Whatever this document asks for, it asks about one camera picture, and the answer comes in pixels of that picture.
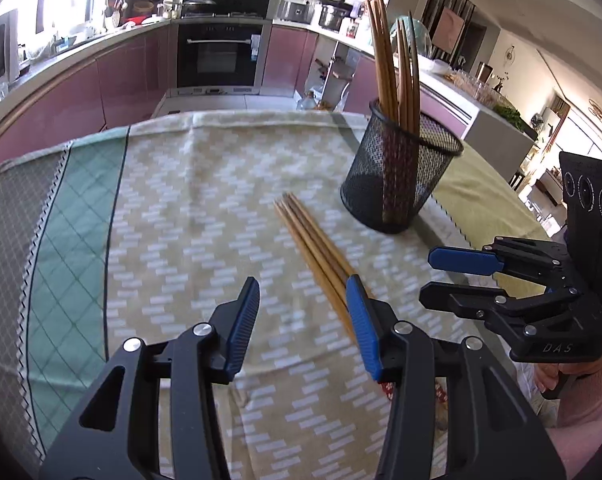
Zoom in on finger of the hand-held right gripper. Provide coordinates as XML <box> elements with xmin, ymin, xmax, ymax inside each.
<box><xmin>427</xmin><ymin>236</ymin><xmax>570</xmax><ymax>286</ymax></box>
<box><xmin>419</xmin><ymin>281</ymin><xmax>582</xmax><ymax>329</ymax></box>

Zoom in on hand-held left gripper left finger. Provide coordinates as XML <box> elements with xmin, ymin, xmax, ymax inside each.
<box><xmin>38</xmin><ymin>276</ymin><xmax>262</xmax><ymax>480</ymax></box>

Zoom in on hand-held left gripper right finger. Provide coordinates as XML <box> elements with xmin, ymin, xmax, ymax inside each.
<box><xmin>345</xmin><ymin>274</ymin><xmax>566</xmax><ymax>480</ymax></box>

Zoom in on black mesh utensil holder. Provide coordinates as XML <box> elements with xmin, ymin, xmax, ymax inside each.
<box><xmin>340</xmin><ymin>98</ymin><xmax>465</xmax><ymax>235</ymax></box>

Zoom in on bunch of wooden chopsticks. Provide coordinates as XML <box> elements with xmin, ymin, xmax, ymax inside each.
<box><xmin>365</xmin><ymin>0</ymin><xmax>422</xmax><ymax>221</ymax></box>

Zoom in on person's right forearm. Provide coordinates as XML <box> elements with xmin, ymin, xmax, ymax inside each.
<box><xmin>546</xmin><ymin>345</ymin><xmax>602</xmax><ymax>480</ymax></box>

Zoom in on person's right hand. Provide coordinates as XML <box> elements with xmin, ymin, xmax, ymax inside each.
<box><xmin>533</xmin><ymin>359</ymin><xmax>566</xmax><ymax>397</ymax></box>

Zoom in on patchwork printed tablecloth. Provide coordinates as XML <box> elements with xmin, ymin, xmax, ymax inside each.
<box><xmin>0</xmin><ymin>110</ymin><xmax>556</xmax><ymax>480</ymax></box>

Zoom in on green leafy vegetables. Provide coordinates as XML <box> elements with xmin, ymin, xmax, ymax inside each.
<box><xmin>493</xmin><ymin>105</ymin><xmax>524</xmax><ymax>131</ymax></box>

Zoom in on clear plastic container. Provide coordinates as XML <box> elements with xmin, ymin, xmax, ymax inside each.
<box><xmin>448</xmin><ymin>67</ymin><xmax>502</xmax><ymax>106</ymax></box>

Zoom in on yellow cooking oil bottle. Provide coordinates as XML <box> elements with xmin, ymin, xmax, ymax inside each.
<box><xmin>301</xmin><ymin>90</ymin><xmax>346</xmax><ymax>111</ymax></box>

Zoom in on mint green appliance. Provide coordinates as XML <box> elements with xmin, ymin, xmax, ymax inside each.
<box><xmin>391</xmin><ymin>17</ymin><xmax>434</xmax><ymax>58</ymax></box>

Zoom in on pink framed picture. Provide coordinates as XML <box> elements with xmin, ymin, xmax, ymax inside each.
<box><xmin>433</xmin><ymin>6</ymin><xmax>464</xmax><ymax>53</ymax></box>

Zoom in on pink peninsula base cabinets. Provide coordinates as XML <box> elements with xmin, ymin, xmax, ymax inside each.
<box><xmin>261</xmin><ymin>20</ymin><xmax>539</xmax><ymax>181</ymax></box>

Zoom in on black built-in oven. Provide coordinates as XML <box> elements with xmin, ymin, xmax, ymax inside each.
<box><xmin>176</xmin><ymin>22</ymin><xmax>264</xmax><ymax>88</ymax></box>

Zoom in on stainless steel pot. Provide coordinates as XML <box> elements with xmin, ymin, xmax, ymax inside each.
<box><xmin>318</xmin><ymin>4</ymin><xmax>349</xmax><ymax>31</ymax></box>

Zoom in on pink base cabinets with sink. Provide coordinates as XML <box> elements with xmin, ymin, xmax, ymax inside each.
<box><xmin>0</xmin><ymin>22</ymin><xmax>179</xmax><ymax>171</ymax></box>

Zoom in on silver rice cooker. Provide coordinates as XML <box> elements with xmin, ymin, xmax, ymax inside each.
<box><xmin>278</xmin><ymin>0</ymin><xmax>314</xmax><ymax>23</ymax></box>

